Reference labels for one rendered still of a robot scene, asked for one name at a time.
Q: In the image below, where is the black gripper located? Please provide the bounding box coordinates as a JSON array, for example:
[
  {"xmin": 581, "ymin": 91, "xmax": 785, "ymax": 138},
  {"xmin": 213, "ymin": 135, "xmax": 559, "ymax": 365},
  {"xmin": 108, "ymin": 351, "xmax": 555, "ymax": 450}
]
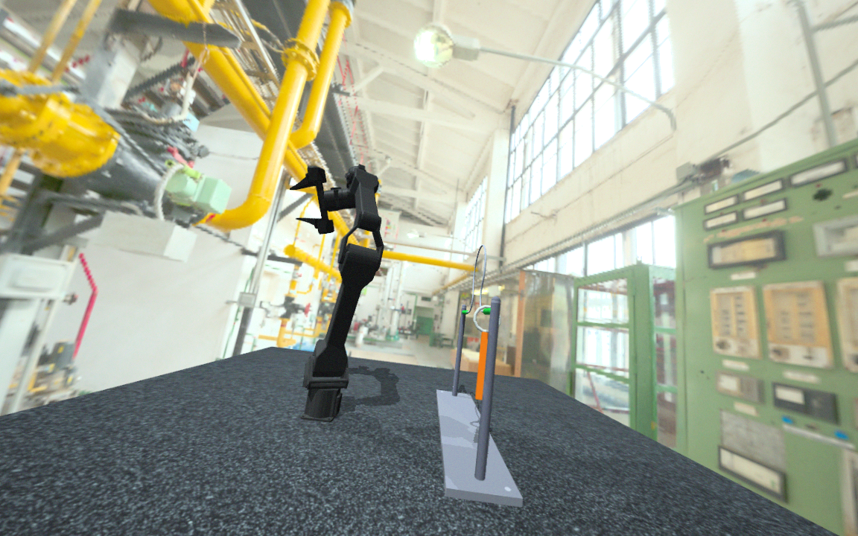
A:
[{"xmin": 290, "ymin": 165, "xmax": 346, "ymax": 235}]

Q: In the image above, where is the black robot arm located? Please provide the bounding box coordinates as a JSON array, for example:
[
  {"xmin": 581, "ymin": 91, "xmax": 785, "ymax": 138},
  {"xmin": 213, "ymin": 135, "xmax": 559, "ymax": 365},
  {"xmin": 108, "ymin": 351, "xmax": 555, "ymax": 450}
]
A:
[{"xmin": 301, "ymin": 164, "xmax": 384, "ymax": 422}]

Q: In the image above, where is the orange handle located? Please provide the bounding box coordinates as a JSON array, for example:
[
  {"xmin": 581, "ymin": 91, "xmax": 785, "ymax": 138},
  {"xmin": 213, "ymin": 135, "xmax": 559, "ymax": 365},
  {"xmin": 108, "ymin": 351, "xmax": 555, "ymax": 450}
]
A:
[{"xmin": 473, "ymin": 305, "xmax": 491, "ymax": 401}]

